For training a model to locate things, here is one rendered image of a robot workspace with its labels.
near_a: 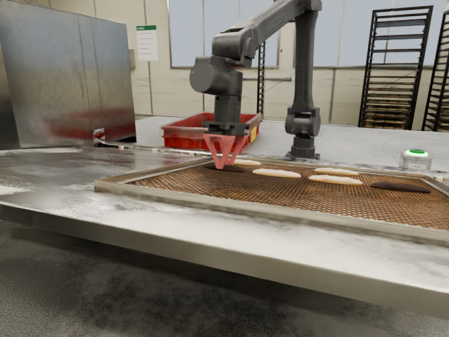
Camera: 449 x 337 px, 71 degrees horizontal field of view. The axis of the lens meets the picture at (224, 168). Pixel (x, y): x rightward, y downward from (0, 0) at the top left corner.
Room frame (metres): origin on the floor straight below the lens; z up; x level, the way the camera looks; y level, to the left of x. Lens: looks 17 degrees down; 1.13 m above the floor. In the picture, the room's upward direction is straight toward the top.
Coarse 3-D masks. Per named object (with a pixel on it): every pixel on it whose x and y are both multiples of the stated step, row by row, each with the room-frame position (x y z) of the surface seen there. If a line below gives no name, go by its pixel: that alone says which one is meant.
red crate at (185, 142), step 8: (176, 136) 1.20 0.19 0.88; (248, 136) 1.32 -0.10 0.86; (256, 136) 1.46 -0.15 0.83; (168, 144) 1.21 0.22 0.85; (176, 144) 1.20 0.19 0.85; (184, 144) 1.20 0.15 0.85; (192, 144) 1.19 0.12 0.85; (200, 144) 1.18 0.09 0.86; (216, 144) 1.16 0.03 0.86; (248, 144) 1.29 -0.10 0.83
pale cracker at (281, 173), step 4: (264, 168) 0.63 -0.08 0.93; (256, 172) 0.62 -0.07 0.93; (260, 172) 0.61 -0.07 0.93; (264, 172) 0.61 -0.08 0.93; (268, 172) 0.61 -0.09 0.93; (272, 172) 0.61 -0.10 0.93; (276, 172) 0.61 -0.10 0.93; (280, 172) 0.60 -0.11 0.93; (284, 172) 0.60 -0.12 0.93; (288, 172) 0.61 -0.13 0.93; (292, 172) 0.61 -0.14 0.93; (276, 176) 0.60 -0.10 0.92; (280, 176) 0.60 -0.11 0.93; (284, 176) 0.60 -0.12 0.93; (288, 176) 0.60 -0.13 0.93; (292, 176) 0.59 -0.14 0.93; (296, 176) 0.60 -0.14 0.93; (300, 176) 0.60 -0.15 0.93
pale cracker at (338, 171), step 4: (316, 168) 0.72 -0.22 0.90; (320, 168) 0.71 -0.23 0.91; (324, 168) 0.70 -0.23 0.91; (328, 168) 0.70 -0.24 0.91; (332, 168) 0.70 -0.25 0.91; (340, 168) 0.71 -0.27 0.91; (320, 172) 0.70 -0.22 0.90; (324, 172) 0.69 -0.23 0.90; (328, 172) 0.69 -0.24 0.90; (332, 172) 0.69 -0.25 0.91; (336, 172) 0.69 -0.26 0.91; (340, 172) 0.68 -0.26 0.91; (344, 172) 0.68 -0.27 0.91; (348, 172) 0.68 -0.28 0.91; (352, 172) 0.68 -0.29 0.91; (356, 172) 0.69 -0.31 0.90
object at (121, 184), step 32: (192, 160) 0.68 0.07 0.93; (256, 160) 0.83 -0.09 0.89; (128, 192) 0.38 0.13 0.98; (160, 192) 0.37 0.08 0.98; (192, 192) 0.41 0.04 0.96; (224, 192) 0.43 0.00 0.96; (256, 192) 0.44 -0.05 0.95; (288, 192) 0.46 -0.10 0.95; (352, 192) 0.49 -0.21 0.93; (384, 192) 0.50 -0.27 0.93; (448, 192) 0.52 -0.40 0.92; (320, 224) 0.30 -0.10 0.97; (352, 224) 0.29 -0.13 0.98; (384, 224) 0.28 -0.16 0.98; (416, 224) 0.32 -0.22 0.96
